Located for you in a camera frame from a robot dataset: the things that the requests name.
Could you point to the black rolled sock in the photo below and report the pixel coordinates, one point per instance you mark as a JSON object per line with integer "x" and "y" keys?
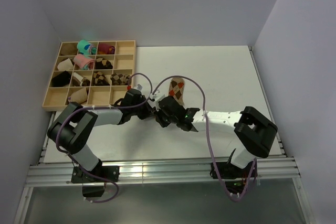
{"x": 61, "y": 79}

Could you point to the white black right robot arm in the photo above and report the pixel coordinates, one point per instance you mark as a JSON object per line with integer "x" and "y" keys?
{"x": 255, "y": 132}

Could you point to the grey brown argyle rolled sock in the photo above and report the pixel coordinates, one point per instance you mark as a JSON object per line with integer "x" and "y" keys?
{"x": 118, "y": 79}

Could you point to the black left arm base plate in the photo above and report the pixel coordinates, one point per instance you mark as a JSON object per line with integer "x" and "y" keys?
{"x": 106, "y": 172}

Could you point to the cream and brown rolled sock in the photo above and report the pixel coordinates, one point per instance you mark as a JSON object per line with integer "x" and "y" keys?
{"x": 80, "y": 81}

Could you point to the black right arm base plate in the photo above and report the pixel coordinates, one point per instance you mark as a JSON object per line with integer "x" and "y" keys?
{"x": 229, "y": 171}

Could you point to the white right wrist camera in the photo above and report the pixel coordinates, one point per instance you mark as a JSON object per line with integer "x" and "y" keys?
{"x": 155, "y": 98}

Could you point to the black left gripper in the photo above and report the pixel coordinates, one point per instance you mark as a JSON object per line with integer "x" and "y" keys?
{"x": 147, "y": 113}

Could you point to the aluminium mounting rail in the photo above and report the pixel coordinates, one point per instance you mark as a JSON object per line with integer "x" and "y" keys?
{"x": 179, "y": 191}

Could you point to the tan rolled sock purple trim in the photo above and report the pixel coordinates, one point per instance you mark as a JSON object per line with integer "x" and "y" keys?
{"x": 79, "y": 95}

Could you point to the beige orange argyle sock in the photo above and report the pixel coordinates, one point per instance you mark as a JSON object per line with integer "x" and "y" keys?
{"x": 176, "y": 89}

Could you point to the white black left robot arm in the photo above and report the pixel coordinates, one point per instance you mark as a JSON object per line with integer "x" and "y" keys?
{"x": 71, "y": 130}

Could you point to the pink rolled sock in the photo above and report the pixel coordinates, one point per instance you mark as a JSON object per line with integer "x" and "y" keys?
{"x": 84, "y": 62}

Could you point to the wooden compartment tray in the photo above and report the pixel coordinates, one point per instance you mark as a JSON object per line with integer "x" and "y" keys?
{"x": 123, "y": 61}

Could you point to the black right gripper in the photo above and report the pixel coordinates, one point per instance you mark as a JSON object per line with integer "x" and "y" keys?
{"x": 158, "y": 115}

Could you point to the dark brown argyle rolled sock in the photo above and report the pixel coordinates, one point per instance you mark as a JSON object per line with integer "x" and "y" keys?
{"x": 103, "y": 64}

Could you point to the maroon rolled sock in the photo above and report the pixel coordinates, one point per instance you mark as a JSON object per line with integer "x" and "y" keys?
{"x": 105, "y": 49}

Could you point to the brown yellow argyle rolled sock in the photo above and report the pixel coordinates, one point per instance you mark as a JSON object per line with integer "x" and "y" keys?
{"x": 99, "y": 79}

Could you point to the mint green rolled sock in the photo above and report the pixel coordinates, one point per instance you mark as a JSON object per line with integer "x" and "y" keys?
{"x": 86, "y": 48}

